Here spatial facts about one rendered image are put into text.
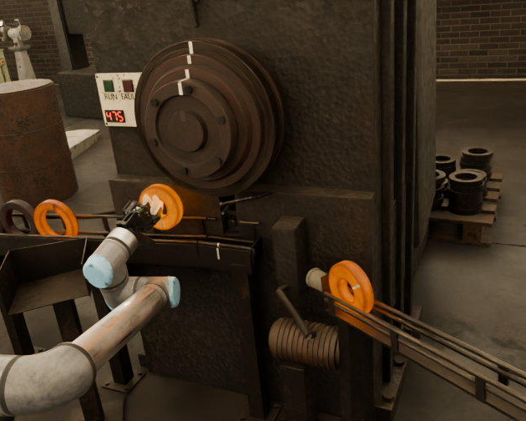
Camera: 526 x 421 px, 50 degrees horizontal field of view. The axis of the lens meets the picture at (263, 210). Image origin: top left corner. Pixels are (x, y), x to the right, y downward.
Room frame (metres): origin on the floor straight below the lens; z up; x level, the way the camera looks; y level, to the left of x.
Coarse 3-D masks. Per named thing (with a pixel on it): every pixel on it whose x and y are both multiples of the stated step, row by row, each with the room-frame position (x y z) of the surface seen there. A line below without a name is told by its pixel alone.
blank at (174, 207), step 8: (160, 184) 1.72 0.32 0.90; (144, 192) 1.72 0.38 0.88; (152, 192) 1.71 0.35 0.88; (160, 192) 1.69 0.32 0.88; (168, 192) 1.68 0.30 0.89; (168, 200) 1.68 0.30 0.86; (176, 200) 1.68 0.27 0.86; (168, 208) 1.68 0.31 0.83; (176, 208) 1.67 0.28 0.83; (168, 216) 1.69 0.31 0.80; (176, 216) 1.67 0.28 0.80; (160, 224) 1.70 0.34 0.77; (168, 224) 1.69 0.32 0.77; (176, 224) 1.70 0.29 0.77
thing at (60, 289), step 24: (72, 240) 1.75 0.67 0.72; (24, 264) 1.73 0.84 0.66; (48, 264) 1.74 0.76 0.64; (72, 264) 1.75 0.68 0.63; (0, 288) 1.53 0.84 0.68; (24, 288) 1.68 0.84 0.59; (48, 288) 1.65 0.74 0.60; (72, 288) 1.62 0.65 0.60; (72, 312) 1.62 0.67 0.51; (72, 336) 1.62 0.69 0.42; (96, 384) 1.68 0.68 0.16; (96, 408) 1.62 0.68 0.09; (120, 408) 1.70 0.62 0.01
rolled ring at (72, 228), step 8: (48, 200) 1.97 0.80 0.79; (56, 200) 1.97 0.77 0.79; (40, 208) 1.97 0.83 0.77; (48, 208) 1.95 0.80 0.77; (56, 208) 1.94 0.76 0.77; (64, 208) 1.94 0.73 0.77; (40, 216) 1.97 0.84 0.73; (64, 216) 1.92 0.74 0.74; (72, 216) 1.93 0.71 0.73; (40, 224) 1.98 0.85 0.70; (72, 224) 1.92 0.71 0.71; (40, 232) 1.98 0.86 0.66; (48, 232) 1.98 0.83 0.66; (72, 232) 1.92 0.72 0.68
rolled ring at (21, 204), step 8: (16, 200) 2.04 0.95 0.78; (8, 208) 2.04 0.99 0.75; (16, 208) 2.02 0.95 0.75; (24, 208) 2.01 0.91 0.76; (32, 208) 2.02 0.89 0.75; (0, 216) 2.07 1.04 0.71; (8, 216) 2.07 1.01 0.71; (32, 216) 2.00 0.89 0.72; (8, 224) 2.06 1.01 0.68; (32, 224) 2.00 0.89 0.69; (8, 232) 2.06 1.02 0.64; (16, 232) 2.05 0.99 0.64; (32, 232) 2.00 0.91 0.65
